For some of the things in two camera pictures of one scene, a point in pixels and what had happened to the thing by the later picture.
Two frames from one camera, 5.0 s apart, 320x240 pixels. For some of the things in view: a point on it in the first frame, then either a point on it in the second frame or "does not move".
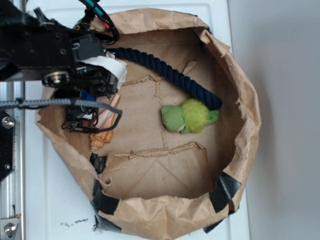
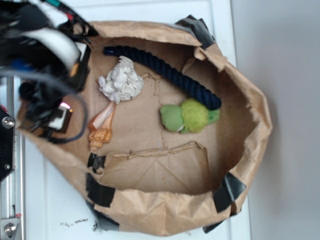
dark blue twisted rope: (207, 96) does not move
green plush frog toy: (193, 116) does not move
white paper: (119, 67) → (122, 83)
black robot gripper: (87, 83) → (50, 68)
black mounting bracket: (6, 143) does not move
